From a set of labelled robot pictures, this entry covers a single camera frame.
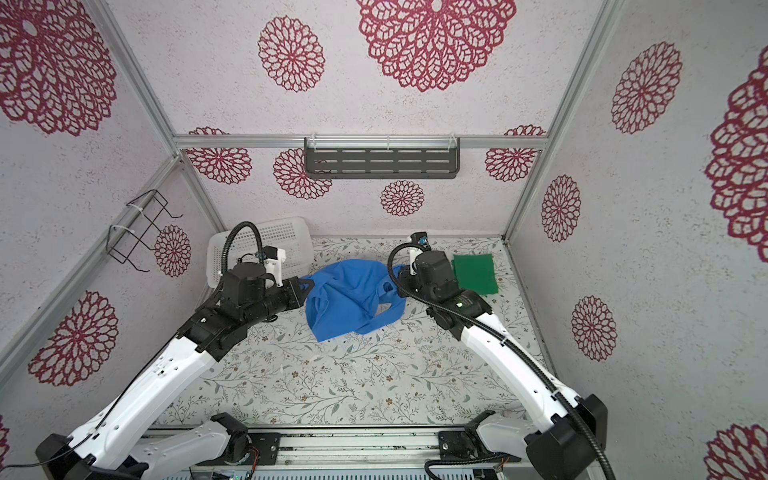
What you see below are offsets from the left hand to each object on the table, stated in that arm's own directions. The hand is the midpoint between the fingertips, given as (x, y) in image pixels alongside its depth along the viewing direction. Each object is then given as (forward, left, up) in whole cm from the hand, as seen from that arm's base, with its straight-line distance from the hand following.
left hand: (313, 287), depth 73 cm
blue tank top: (+4, -9, -10) cm, 14 cm away
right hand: (+6, -22, +2) cm, 23 cm away
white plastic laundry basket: (+42, +18, -23) cm, 50 cm away
